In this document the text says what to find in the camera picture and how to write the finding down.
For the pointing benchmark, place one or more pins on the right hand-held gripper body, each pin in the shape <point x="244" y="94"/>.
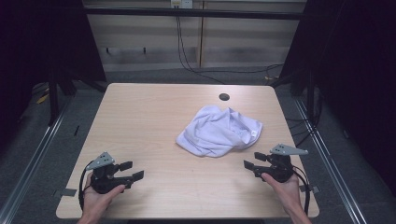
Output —
<point x="278" y="169"/>

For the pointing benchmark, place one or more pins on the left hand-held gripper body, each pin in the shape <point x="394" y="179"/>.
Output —
<point x="104" y="182"/>

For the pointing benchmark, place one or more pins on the white shirt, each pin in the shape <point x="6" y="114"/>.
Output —
<point x="214" y="130"/>

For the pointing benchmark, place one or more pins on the person's left hand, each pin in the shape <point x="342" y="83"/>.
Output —
<point x="95" y="202"/>

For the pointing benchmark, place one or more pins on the person's right hand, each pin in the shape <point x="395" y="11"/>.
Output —
<point x="288" y="193"/>

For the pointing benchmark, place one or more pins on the grey tape piece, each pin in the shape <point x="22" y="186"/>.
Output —
<point x="313" y="188"/>
<point x="66" y="192"/>

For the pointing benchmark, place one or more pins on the small black floor marker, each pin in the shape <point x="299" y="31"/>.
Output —
<point x="76" y="130"/>

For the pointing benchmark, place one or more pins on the black metal stand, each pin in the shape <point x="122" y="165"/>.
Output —
<point x="53" y="99"/>

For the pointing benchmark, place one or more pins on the dark curtain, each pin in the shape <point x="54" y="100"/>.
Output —
<point x="37" y="40"/>
<point x="358" y="77"/>

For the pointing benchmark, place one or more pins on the metal floor rail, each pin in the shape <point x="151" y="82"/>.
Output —
<point x="31" y="165"/>
<point x="333" y="168"/>

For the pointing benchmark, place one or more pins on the black horizontal frame bar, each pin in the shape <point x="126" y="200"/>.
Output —
<point x="193" y="13"/>

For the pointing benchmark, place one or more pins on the white wall power outlet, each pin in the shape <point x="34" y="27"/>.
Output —
<point x="181" y="3"/>

